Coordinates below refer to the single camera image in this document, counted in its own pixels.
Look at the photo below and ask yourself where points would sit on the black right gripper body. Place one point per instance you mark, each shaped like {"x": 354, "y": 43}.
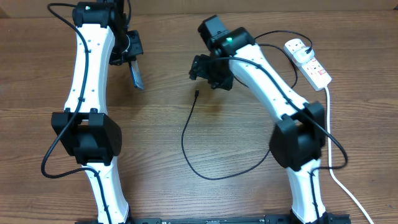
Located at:
{"x": 218, "y": 76}

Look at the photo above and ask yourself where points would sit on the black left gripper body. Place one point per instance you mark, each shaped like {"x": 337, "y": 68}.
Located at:
{"x": 129, "y": 45}

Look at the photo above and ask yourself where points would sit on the blue Galaxy smartphone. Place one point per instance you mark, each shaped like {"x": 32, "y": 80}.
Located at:
{"x": 136, "y": 76}

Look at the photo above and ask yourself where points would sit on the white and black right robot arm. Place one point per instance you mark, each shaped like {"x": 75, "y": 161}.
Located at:
{"x": 299, "y": 126}

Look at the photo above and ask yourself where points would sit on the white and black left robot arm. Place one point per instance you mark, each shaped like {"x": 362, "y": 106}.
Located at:
{"x": 84, "y": 127}

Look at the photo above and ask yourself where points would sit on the white charger plug adapter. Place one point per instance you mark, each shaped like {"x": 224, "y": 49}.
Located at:
{"x": 303, "y": 55}

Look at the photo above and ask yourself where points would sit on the white power strip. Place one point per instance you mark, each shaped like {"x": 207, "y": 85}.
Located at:
{"x": 313, "y": 71}

